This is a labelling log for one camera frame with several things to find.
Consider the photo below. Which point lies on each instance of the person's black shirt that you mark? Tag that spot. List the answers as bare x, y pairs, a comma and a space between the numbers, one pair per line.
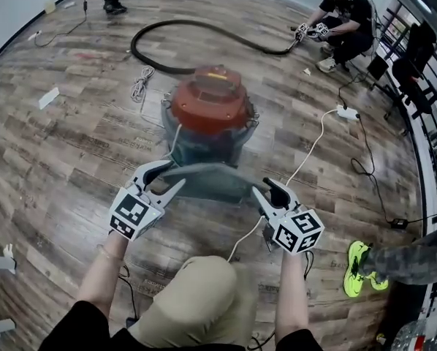
79, 327

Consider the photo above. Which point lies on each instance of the person's right forearm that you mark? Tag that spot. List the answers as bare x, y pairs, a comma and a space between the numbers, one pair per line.
293, 294

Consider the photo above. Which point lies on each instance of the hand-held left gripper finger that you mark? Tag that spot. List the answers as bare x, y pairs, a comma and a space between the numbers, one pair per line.
167, 195
145, 170

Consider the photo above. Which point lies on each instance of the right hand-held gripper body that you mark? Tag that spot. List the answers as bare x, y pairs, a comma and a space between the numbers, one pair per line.
299, 232

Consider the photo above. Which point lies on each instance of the person's khaki trousers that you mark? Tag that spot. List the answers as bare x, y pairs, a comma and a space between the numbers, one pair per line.
196, 305

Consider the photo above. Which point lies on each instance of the person's left forearm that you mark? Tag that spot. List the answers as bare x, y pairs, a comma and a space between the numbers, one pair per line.
101, 272

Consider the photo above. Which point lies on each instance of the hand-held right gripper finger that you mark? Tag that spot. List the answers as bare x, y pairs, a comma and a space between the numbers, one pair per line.
266, 207
284, 197

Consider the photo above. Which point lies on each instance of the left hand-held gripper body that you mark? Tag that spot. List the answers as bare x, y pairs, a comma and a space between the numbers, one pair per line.
131, 210

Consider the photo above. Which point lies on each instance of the white paper scrap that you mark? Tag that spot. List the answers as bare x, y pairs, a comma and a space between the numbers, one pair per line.
49, 98
306, 71

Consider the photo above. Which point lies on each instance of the red vacuum cleaner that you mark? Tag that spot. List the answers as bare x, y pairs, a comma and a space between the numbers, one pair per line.
207, 101

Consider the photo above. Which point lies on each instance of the black metal railing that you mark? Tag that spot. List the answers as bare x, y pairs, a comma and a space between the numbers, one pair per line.
419, 166

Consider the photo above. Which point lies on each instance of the black chair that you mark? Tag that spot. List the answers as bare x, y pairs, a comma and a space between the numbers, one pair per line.
416, 60

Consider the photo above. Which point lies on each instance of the white power strip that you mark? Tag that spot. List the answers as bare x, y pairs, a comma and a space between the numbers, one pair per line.
348, 112

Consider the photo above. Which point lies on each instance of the black power adapter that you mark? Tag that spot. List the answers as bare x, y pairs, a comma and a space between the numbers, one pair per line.
400, 223

